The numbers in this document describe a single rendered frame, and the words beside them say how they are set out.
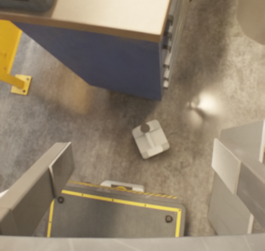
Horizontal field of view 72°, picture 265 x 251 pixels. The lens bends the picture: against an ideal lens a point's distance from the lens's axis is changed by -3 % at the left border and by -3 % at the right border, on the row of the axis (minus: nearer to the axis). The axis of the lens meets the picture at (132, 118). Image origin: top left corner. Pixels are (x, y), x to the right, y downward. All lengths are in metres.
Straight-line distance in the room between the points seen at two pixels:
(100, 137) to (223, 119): 0.82
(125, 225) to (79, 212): 0.24
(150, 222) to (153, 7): 0.88
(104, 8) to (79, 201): 0.89
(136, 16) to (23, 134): 1.39
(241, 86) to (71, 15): 1.18
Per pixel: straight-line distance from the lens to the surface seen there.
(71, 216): 1.10
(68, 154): 0.16
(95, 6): 0.41
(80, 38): 0.62
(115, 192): 0.99
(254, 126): 0.83
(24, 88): 1.68
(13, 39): 1.65
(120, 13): 0.39
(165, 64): 0.73
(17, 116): 1.68
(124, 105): 1.30
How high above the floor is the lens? 1.25
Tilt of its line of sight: 78 degrees down
